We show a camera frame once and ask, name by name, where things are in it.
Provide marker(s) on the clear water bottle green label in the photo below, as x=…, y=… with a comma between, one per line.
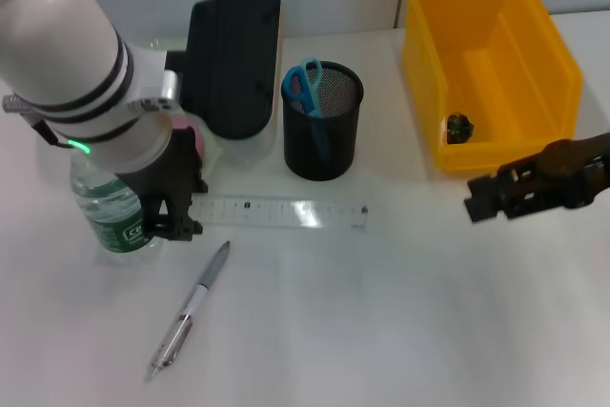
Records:
x=109, y=216

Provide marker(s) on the blue safety scissors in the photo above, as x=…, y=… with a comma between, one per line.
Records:
x=305, y=87

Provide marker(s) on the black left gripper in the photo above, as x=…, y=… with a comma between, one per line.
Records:
x=176, y=164

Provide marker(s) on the pale green wavy fruit plate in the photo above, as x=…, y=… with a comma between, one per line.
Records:
x=212, y=152

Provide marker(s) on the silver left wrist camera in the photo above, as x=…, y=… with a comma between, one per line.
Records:
x=233, y=59

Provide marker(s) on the black mesh pen cup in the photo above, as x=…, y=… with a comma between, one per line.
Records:
x=333, y=149

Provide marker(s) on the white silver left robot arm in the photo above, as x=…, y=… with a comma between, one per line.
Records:
x=57, y=45

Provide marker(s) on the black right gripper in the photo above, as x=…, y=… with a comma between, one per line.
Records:
x=562, y=173

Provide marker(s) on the pink peach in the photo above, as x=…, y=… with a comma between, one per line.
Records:
x=201, y=142

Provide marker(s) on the green plastic wrapper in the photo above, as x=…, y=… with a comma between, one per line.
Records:
x=460, y=129

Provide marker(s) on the transparent plastic ruler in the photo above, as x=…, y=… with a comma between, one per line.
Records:
x=286, y=211

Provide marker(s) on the yellow plastic storage bin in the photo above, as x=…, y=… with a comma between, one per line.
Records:
x=476, y=21

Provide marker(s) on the grey pen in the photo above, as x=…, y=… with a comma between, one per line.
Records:
x=205, y=283

